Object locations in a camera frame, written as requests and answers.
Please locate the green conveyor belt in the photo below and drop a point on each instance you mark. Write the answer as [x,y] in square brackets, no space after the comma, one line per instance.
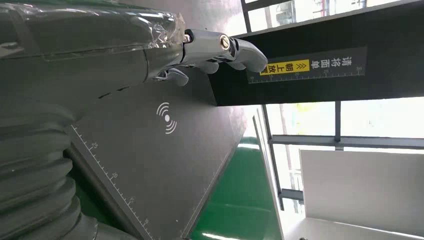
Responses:
[238,198]

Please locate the black inbound scanner machine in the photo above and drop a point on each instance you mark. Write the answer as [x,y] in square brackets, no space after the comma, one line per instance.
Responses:
[165,165]

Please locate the aluminium conveyor frame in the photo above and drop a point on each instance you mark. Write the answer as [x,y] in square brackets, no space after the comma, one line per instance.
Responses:
[268,172]

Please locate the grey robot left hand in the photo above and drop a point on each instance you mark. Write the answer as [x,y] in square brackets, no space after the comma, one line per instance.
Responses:
[82,53]

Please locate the dark window frame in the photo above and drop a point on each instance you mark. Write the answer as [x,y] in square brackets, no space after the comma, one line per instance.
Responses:
[364,141]

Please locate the white flat panel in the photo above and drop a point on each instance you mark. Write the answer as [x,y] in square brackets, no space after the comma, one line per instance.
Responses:
[364,188]

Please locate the black yellow ruler label sticker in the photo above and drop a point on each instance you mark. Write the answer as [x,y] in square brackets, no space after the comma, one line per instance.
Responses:
[328,68]

